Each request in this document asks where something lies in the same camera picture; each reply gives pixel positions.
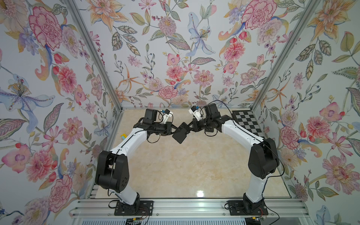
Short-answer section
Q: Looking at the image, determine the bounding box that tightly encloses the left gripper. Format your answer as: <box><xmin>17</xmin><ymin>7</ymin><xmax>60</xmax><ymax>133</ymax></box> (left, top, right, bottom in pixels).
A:
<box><xmin>151</xmin><ymin>121</ymin><xmax>180</xmax><ymax>137</ymax></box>

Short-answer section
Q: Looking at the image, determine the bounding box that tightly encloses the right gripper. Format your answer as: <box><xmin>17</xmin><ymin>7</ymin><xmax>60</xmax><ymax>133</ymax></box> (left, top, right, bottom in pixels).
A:
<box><xmin>186</xmin><ymin>118</ymin><xmax>214</xmax><ymax>132</ymax></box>

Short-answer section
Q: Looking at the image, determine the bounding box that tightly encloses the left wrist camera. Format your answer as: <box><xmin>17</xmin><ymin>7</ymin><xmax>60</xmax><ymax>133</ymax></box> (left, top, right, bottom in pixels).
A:
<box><xmin>160</xmin><ymin>109</ymin><xmax>173</xmax><ymax>124</ymax></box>

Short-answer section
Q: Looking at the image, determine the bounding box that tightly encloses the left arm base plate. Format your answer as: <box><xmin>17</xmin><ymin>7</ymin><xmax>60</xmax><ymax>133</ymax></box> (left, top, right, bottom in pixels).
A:
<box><xmin>114</xmin><ymin>200</ymin><xmax>154</xmax><ymax>217</ymax></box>

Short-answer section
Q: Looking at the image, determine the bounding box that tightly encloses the black white chessboard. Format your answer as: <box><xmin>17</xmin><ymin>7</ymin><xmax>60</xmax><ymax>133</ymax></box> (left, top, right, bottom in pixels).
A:
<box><xmin>232</xmin><ymin>110</ymin><xmax>265</xmax><ymax>138</ymax></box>

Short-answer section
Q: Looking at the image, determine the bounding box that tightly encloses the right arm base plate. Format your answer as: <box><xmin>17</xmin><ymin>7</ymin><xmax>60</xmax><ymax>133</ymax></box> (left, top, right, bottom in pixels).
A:
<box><xmin>226</xmin><ymin>199</ymin><xmax>269</xmax><ymax>217</ymax></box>

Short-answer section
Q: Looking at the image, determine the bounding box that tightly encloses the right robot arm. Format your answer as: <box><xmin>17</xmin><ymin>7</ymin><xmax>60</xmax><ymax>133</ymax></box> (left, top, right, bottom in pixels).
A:
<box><xmin>186</xmin><ymin>103</ymin><xmax>280</xmax><ymax>209</ymax></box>

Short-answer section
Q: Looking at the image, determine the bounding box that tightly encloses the aluminium front rail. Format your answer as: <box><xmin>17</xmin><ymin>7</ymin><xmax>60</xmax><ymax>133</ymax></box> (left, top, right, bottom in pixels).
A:
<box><xmin>69</xmin><ymin>198</ymin><xmax>309</xmax><ymax>219</ymax></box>

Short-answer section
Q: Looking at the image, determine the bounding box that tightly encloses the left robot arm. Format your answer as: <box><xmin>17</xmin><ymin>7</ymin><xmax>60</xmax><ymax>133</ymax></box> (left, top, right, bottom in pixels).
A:
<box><xmin>95</xmin><ymin>109</ymin><xmax>176</xmax><ymax>206</ymax></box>

